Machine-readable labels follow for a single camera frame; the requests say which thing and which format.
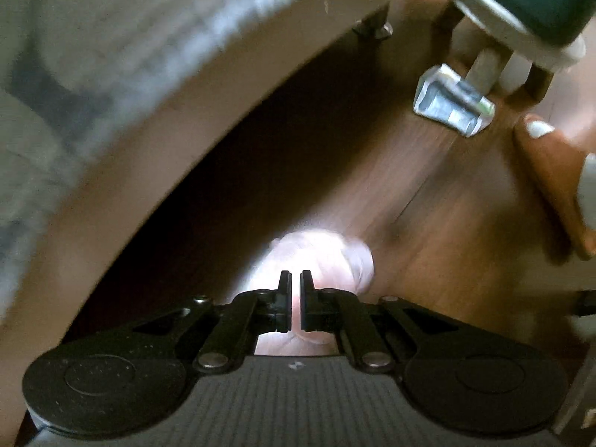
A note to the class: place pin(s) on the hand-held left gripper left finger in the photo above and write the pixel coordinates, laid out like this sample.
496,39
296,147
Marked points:
285,298

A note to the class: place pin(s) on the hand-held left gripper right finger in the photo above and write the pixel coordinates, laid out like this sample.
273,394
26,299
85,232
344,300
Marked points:
306,298

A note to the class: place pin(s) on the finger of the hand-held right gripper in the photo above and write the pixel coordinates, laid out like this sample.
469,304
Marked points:
587,304

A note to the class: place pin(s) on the white tissue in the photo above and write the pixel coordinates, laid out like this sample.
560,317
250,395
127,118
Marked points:
330,260

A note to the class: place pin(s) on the orange brown wooden leg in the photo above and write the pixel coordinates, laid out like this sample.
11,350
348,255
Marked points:
554,181

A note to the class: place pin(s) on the silver snack wrapper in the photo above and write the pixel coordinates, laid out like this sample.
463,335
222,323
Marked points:
454,102

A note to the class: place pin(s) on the metal bed leg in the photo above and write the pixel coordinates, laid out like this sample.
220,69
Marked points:
372,28

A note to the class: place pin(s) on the white round stand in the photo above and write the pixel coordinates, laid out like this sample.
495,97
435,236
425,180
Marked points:
507,32

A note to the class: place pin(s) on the grey floral mattress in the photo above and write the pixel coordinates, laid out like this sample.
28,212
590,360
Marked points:
116,56

